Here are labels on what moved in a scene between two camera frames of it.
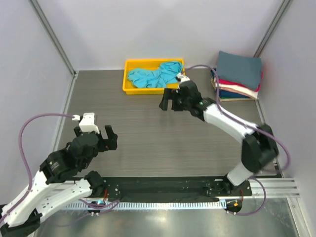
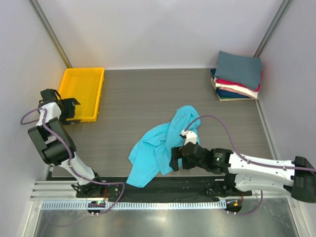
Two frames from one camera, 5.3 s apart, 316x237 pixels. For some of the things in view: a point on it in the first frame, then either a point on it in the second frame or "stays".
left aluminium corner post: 59,45 stays
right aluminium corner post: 286,4 stays
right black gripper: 167,95 → 175,154
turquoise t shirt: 158,78 → 153,152
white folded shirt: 244,90 stays
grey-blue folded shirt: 244,70 stays
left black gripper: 111,143 → 70,104
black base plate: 174,189 stays
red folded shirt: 231,82 stays
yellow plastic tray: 128,87 → 86,85
